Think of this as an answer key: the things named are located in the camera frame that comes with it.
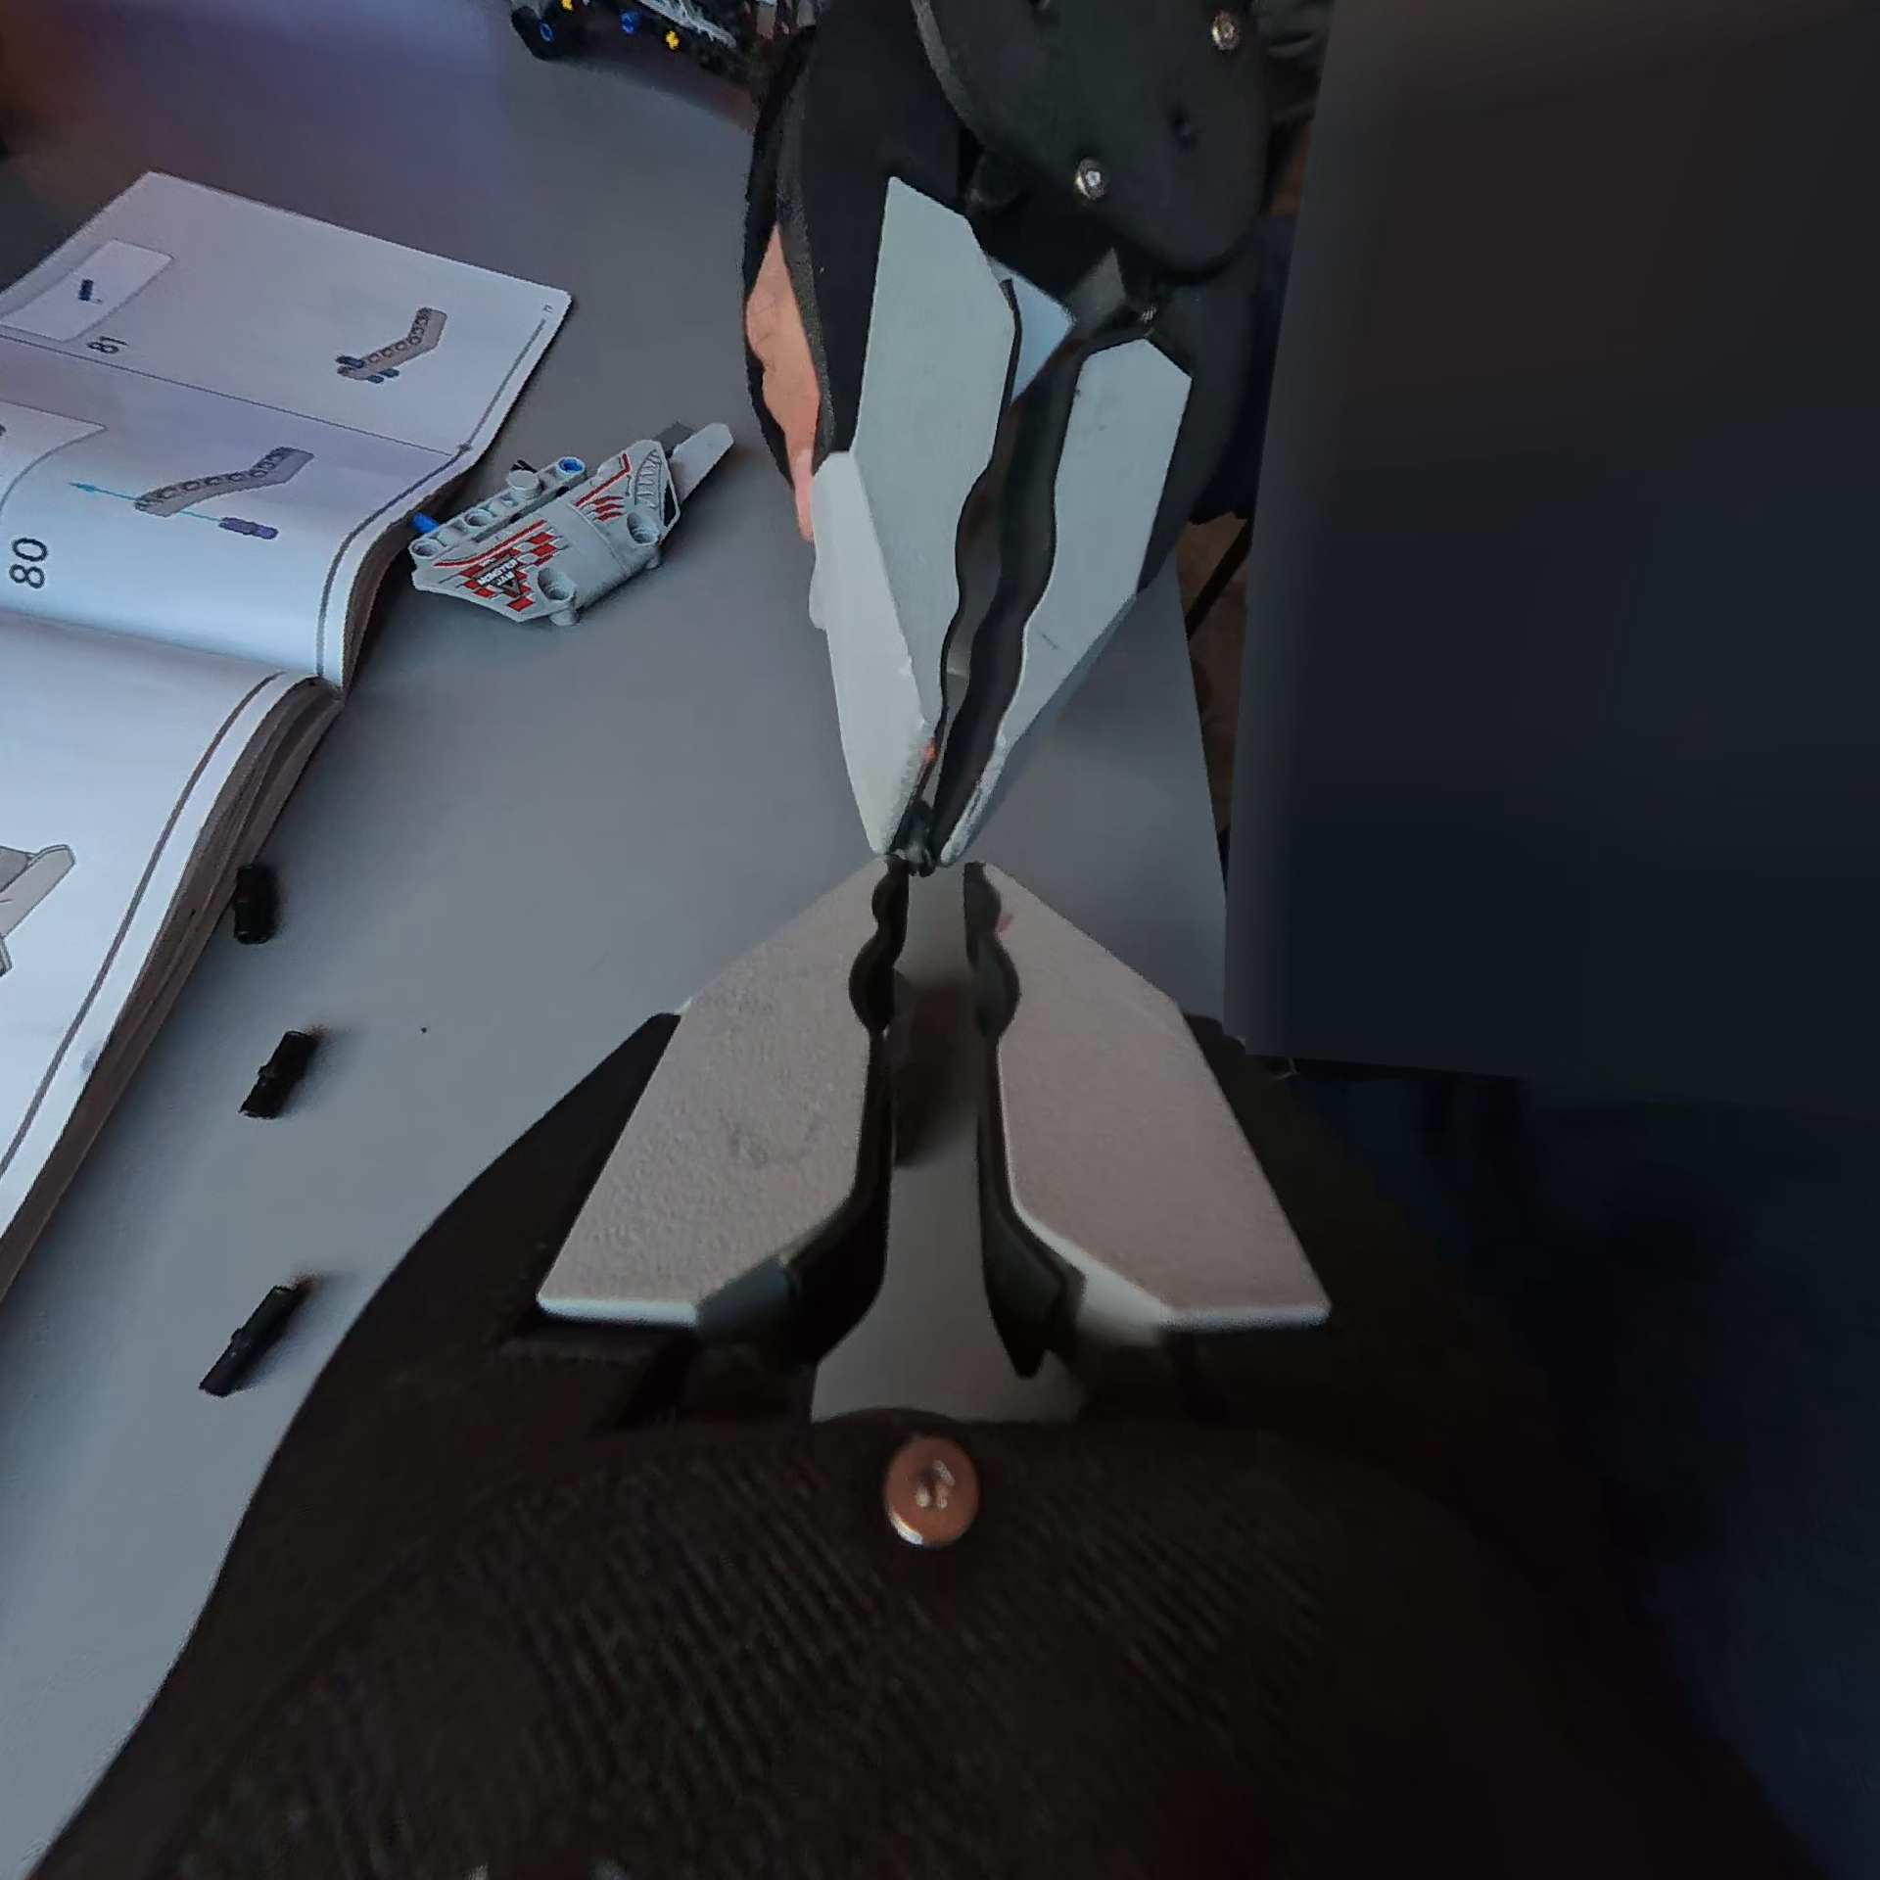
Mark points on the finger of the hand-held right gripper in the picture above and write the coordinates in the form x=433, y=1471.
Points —
x=926, y=442
x=1109, y=500

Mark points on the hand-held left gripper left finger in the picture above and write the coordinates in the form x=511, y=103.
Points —
x=734, y=1146

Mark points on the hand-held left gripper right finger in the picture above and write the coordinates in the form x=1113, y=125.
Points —
x=1146, y=1160

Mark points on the grey lego panel red stickers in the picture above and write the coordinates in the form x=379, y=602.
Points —
x=573, y=528

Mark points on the black lego pin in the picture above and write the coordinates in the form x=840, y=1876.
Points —
x=254, y=899
x=250, y=1339
x=277, y=1073

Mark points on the open lego instruction booklet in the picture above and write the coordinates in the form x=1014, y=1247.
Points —
x=178, y=661

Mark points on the person's right hand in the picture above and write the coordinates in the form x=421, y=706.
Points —
x=786, y=396

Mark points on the person's dark blue clothing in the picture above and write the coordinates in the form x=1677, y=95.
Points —
x=1617, y=1468

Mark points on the black lego vehicle frame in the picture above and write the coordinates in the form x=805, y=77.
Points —
x=648, y=27

